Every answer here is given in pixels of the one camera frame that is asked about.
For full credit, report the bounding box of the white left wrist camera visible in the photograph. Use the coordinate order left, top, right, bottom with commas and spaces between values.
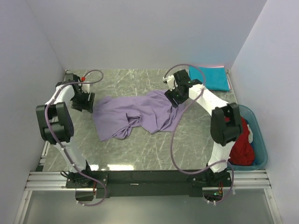
79, 77, 90, 93

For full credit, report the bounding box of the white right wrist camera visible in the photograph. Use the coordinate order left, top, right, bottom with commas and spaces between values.
163, 75, 176, 91

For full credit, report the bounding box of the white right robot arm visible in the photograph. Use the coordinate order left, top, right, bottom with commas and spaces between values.
163, 70, 243, 186

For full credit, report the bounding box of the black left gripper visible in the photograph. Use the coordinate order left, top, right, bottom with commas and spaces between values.
72, 90, 95, 113

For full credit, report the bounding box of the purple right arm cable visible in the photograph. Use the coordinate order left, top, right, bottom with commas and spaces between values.
163, 64, 235, 206

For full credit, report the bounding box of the blue plastic laundry basket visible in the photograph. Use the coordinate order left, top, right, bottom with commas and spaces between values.
232, 105, 268, 171

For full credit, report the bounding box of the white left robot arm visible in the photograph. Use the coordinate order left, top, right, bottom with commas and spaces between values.
36, 73, 95, 188

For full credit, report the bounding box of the aluminium frame rail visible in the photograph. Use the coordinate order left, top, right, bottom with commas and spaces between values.
25, 170, 271, 191

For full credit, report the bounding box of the red t-shirt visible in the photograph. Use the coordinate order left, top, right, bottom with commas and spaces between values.
229, 117, 255, 166

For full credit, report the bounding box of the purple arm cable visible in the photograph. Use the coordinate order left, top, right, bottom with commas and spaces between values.
163, 64, 235, 206
44, 69, 109, 207

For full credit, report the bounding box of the white cloth in basket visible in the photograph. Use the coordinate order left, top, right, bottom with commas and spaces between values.
247, 124, 253, 144

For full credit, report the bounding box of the purple t-shirt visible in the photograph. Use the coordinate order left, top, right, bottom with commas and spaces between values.
93, 90, 185, 141

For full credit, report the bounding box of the folded teal t-shirt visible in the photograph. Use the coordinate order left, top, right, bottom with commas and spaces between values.
189, 66, 230, 91

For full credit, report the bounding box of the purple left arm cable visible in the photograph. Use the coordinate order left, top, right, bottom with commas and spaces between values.
44, 69, 109, 207

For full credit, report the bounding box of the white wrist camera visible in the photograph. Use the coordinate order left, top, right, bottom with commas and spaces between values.
79, 77, 90, 93
163, 75, 176, 91

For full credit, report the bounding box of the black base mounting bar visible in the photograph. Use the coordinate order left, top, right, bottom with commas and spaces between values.
60, 170, 232, 202

